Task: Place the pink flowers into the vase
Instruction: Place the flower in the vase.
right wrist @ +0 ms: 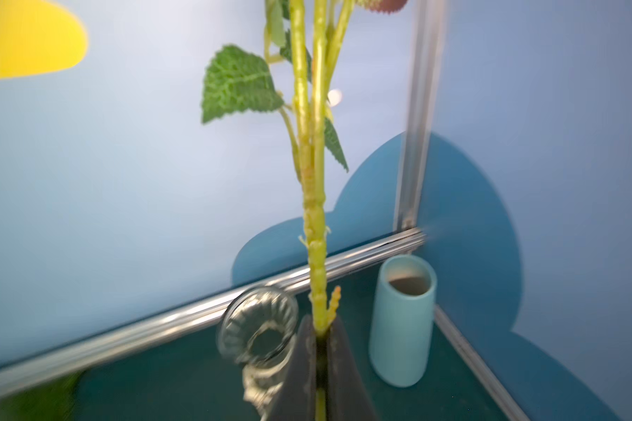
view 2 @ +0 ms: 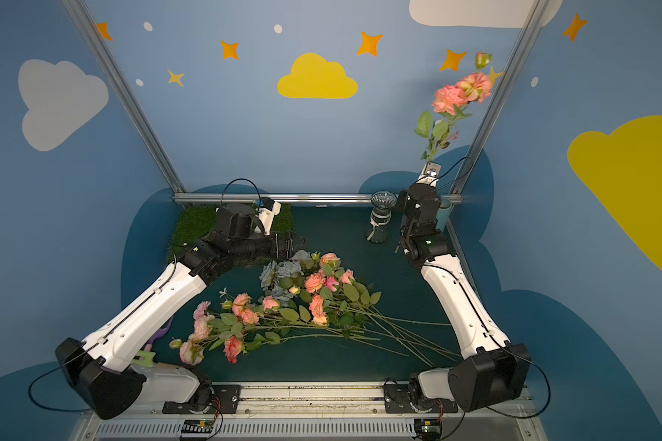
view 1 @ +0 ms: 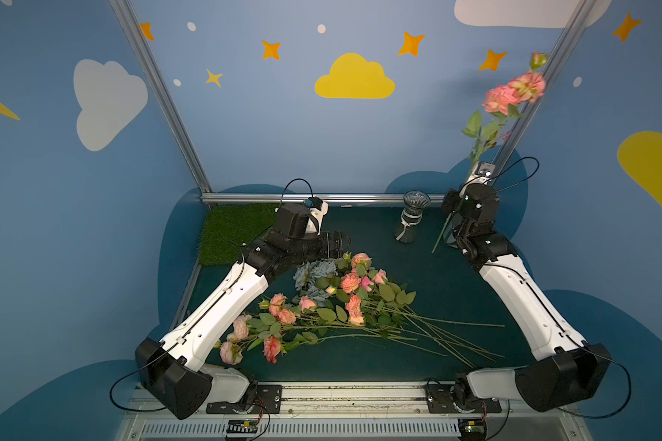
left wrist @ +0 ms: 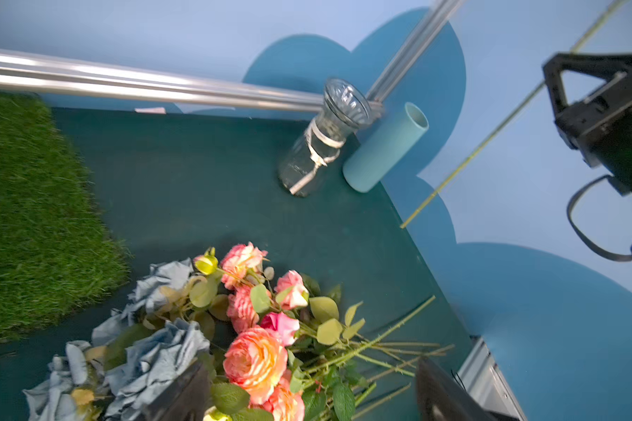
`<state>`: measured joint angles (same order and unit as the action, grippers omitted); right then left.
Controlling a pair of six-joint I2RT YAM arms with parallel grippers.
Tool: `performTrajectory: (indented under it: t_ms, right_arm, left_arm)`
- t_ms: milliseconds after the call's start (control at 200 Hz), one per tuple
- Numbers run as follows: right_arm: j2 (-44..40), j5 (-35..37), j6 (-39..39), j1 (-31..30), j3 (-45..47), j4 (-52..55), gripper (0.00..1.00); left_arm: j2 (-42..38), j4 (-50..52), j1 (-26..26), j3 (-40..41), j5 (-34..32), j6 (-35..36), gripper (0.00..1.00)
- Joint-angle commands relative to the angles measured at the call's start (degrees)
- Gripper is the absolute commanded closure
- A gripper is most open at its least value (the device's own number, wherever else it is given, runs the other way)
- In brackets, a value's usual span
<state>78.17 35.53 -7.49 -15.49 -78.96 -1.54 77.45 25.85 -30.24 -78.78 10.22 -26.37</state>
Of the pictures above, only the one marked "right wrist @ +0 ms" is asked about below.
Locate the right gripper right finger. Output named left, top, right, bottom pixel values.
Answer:
left=326, top=317, right=379, bottom=421

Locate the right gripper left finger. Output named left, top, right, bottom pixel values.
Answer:
left=267, top=316, right=317, bottom=421

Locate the pink rose spray stem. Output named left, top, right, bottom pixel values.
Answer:
left=200, top=1, right=404, bottom=420

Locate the clear glass vase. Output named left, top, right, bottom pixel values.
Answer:
left=216, top=286, right=299, bottom=420

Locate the light blue cylinder vase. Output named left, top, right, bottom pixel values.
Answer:
left=369, top=254, right=438, bottom=388

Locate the green artificial grass mat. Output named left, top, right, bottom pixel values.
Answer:
left=0, top=372, right=84, bottom=420

